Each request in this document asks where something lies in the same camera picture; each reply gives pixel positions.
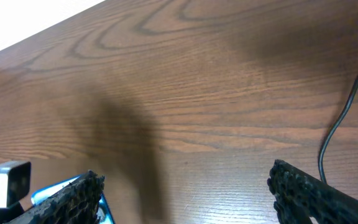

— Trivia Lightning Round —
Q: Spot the black USB charging cable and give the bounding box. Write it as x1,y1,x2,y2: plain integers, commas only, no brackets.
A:
318,53,358,184

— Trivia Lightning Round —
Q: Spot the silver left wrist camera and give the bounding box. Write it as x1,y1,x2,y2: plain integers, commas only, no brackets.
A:
0,161,32,208

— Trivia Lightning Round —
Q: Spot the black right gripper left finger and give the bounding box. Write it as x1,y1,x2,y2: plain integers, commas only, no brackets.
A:
8,170,104,224

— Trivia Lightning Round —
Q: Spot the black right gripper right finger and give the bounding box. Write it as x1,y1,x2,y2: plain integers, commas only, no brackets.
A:
267,159,358,224

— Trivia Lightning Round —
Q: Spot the blue Samsung Galaxy smartphone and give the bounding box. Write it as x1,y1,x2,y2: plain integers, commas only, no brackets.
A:
30,174,116,224

